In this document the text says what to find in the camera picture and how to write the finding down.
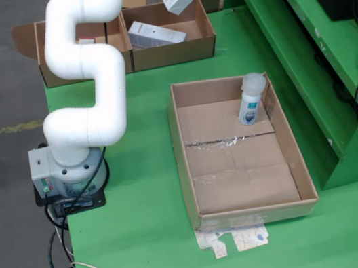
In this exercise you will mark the small white red box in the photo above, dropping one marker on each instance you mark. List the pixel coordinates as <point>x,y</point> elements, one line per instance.
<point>86,41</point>

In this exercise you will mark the white serum box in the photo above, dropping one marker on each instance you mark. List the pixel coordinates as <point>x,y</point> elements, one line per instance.
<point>149,36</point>

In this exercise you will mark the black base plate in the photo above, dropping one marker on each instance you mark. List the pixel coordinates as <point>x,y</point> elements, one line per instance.
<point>99,200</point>

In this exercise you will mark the white bottle translucent cap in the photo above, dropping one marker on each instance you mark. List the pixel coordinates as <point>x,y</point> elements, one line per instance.
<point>247,112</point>

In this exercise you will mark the green metal shelf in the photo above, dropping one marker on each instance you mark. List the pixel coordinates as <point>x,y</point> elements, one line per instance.
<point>289,53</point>

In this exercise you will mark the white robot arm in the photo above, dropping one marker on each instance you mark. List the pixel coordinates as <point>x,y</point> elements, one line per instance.
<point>84,63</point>

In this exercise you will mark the two compartment cardboard box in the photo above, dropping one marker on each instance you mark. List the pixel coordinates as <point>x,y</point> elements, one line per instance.
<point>173,56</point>

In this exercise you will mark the flattened white printed carton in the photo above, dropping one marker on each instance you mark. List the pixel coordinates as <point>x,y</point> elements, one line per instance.
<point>248,237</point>

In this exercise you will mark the shallow cardboard tray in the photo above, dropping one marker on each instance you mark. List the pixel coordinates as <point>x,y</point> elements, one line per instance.
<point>211,204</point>

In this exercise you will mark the grey robot base box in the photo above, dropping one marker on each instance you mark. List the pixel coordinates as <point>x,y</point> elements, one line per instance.
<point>39,171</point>

